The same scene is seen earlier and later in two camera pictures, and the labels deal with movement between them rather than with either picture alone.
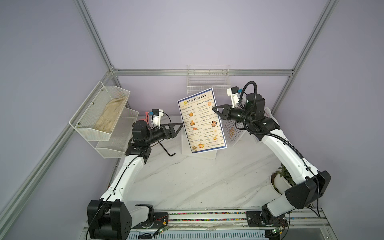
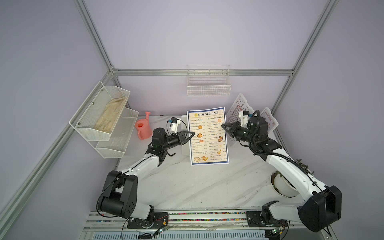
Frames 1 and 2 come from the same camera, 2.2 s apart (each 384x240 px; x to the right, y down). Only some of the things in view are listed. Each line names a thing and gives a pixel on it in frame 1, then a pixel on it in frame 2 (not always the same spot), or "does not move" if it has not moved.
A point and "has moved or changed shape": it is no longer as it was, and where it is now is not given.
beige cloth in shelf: x=107 y=120 does not move
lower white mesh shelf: x=115 y=147 does not move
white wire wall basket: x=201 y=77 does not move
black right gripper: x=228 y=112 -> x=236 y=126
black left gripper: x=172 y=134 -> x=181 y=138
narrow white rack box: x=268 y=113 does not move
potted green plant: x=281 y=180 does not move
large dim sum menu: x=202 y=125 has moved or changed shape
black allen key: x=171 y=155 does not move
